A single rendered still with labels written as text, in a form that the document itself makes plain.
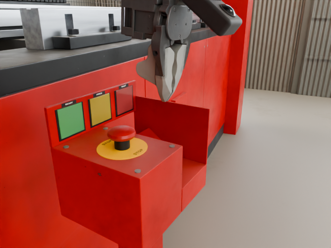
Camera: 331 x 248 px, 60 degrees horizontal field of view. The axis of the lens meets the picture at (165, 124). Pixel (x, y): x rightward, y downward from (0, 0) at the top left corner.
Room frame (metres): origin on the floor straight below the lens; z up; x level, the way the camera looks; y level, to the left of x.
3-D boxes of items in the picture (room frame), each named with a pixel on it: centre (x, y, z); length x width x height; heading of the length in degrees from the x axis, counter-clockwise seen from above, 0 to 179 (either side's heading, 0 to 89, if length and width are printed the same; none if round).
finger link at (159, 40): (0.42, 0.00, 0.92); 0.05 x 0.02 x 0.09; 148
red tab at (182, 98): (1.21, -0.06, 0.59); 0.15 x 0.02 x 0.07; 157
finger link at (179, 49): (0.47, 0.00, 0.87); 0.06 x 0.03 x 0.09; 58
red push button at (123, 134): (0.37, 0.06, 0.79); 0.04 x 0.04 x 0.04
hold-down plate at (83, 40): (0.87, 0.20, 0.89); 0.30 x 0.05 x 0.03; 157
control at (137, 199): (0.41, 0.05, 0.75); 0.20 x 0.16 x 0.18; 148
